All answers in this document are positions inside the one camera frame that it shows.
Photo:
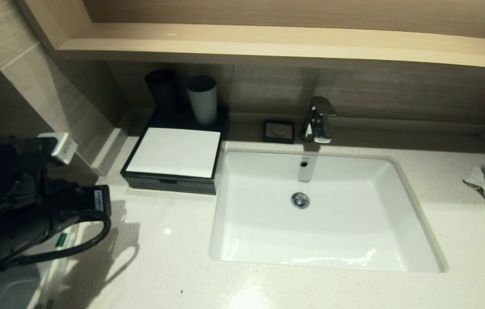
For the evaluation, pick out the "wooden wall shelf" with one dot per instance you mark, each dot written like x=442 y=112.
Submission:
x=268 y=43

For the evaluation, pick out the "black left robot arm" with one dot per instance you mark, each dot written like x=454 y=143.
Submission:
x=2 y=197

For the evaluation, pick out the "white bathtub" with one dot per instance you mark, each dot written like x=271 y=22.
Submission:
x=6 y=287

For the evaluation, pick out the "white ceramic sink basin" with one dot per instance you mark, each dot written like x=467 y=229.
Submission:
x=332 y=240

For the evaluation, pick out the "black glossy box drawer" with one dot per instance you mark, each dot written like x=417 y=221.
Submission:
x=169 y=184

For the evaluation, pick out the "black plastic cup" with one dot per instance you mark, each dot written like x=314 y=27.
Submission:
x=163 y=94

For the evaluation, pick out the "chrome sink drain stopper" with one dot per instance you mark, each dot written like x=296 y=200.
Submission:
x=300 y=200

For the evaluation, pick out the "chrome sink faucet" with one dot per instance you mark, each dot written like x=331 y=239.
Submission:
x=319 y=122

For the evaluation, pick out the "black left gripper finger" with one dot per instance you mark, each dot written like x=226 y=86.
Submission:
x=107 y=208
x=107 y=193

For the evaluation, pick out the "long slim toothbrush packet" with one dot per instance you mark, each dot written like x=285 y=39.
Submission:
x=56 y=274

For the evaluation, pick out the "black square soap dish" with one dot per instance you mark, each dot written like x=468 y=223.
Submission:
x=278 y=131

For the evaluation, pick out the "light grey plastic cup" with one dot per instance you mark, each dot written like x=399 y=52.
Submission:
x=203 y=105

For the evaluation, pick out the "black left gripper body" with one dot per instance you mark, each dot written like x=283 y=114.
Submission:
x=71 y=210

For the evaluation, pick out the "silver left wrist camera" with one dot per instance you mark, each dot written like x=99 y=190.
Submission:
x=60 y=146

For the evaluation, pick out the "black amenity drawer box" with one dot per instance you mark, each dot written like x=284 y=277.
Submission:
x=169 y=121

